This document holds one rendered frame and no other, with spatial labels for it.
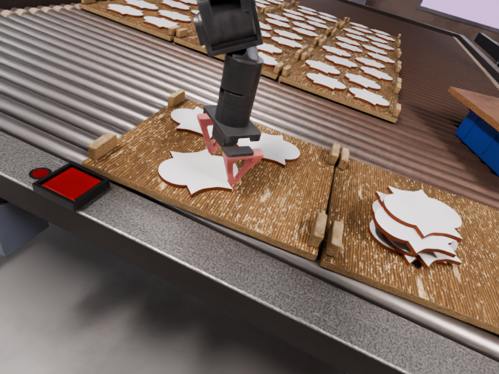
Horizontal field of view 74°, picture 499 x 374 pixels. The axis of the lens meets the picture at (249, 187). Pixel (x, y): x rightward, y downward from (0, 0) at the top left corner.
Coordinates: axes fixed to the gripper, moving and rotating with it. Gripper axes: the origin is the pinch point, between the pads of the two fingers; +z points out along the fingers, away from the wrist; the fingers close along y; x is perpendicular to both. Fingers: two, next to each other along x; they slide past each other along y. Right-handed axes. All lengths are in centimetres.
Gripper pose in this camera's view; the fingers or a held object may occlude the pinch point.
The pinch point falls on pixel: (222, 163)
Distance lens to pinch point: 60.4
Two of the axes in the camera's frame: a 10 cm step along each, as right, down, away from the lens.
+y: -4.4, -6.3, 6.4
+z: -2.2, 7.7, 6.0
